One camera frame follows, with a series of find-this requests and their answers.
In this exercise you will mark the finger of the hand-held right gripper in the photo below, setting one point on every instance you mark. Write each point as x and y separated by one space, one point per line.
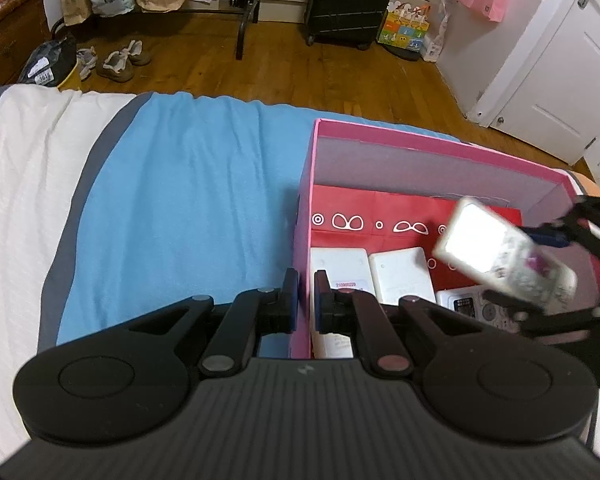
570 322
585 220

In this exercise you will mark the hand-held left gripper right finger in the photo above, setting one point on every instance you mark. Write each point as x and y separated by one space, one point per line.
320 310

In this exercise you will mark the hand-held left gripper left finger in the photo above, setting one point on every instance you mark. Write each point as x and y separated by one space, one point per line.
291 305

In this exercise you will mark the white labelled power bank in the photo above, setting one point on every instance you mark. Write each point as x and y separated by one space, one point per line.
340 270

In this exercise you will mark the pink cardboard box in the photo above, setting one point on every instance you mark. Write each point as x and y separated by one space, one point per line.
302 240

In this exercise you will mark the cream white power bank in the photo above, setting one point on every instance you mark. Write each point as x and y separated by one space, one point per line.
400 272

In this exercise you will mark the white remote control with screen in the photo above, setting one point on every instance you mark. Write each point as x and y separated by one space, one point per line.
480 240

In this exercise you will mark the red printed paper bag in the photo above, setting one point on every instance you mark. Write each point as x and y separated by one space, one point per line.
340 205

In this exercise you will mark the white panel door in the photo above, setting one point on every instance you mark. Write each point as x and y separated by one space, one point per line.
555 85

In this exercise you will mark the striped printed bed sheet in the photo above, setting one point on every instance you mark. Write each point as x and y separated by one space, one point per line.
180 185

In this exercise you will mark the white plastic bag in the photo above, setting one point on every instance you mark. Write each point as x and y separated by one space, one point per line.
437 35

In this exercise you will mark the black metal clothes rack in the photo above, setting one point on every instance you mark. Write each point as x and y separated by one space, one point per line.
240 35

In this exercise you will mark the black hard suitcase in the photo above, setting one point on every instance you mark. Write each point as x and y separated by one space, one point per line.
350 0

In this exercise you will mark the grey sneaker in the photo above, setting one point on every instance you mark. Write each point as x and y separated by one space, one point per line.
87 60

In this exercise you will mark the black plastic bag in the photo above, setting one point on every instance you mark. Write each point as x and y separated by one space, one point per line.
45 57

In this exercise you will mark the wooden nightstand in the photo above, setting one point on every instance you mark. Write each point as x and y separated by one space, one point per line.
10 40

